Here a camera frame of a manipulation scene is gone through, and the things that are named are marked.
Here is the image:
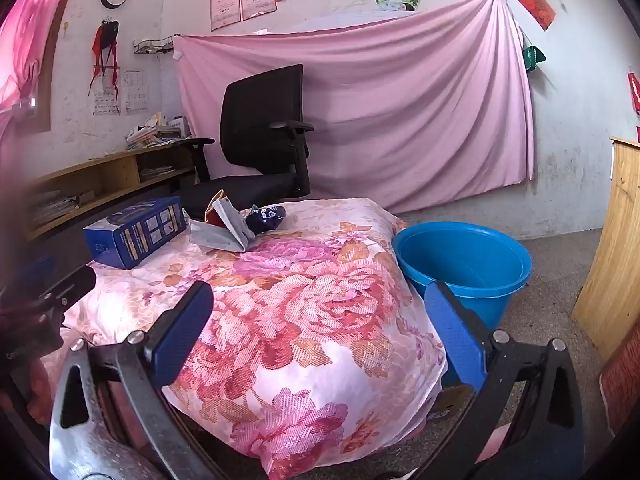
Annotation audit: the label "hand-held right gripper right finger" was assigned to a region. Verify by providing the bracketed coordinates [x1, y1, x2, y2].
[415, 280, 586, 480]

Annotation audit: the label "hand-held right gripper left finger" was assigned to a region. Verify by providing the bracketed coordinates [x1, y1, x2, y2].
[49, 281, 221, 480]

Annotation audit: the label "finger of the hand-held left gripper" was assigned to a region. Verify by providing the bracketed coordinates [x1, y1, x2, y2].
[34, 264, 97, 319]

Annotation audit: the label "blue plastic bucket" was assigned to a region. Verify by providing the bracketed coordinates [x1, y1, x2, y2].
[391, 221, 533, 386]

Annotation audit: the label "white medicine sachet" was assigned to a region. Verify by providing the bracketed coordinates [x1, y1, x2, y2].
[212, 197, 254, 252]

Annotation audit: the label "papers inside shelf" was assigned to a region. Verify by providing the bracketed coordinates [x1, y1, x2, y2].
[32, 189, 97, 227]

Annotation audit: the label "blue cardboard box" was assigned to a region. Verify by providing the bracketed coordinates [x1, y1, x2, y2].
[82, 196, 188, 271]

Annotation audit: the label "crumpled white plastic wrapper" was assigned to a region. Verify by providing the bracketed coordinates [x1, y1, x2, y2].
[186, 217, 246, 254]

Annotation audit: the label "wooden shelf desk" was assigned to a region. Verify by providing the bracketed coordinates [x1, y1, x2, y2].
[25, 137, 217, 242]

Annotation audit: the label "red orange wrapper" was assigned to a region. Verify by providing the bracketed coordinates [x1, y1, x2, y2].
[206, 189, 227, 223]

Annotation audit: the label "pink floral blanket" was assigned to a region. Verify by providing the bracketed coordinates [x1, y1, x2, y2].
[60, 197, 448, 480]

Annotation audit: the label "dark blue snack wrapper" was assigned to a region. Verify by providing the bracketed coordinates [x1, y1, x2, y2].
[244, 203, 287, 235]

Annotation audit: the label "pile of books and papers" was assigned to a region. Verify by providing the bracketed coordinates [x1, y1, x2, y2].
[125, 112, 192, 151]

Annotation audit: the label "red woven mat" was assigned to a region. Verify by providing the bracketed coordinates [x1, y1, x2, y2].
[597, 330, 640, 437]

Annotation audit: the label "light wooden cabinet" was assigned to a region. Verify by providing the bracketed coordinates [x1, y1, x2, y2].
[571, 135, 640, 362]

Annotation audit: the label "pink hanging sheet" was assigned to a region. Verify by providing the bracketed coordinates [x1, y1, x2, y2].
[172, 0, 536, 213]

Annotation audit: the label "black office chair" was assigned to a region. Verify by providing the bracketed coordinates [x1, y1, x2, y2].
[175, 64, 316, 221]

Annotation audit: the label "red hanging scarf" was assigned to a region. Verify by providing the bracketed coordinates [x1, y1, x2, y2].
[90, 20, 122, 102]

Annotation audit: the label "pink window curtain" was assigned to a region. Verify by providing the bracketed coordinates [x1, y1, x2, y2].
[0, 0, 85, 171]

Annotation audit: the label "white wall calendar sheet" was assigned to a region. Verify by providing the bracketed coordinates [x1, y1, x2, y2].
[123, 70, 150, 114]
[92, 72, 122, 117]

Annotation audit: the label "wire wall rack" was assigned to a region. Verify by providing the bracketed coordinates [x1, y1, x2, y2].
[132, 36, 174, 56]

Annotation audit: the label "red paper wall poster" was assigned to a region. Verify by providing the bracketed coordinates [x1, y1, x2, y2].
[511, 0, 557, 32]

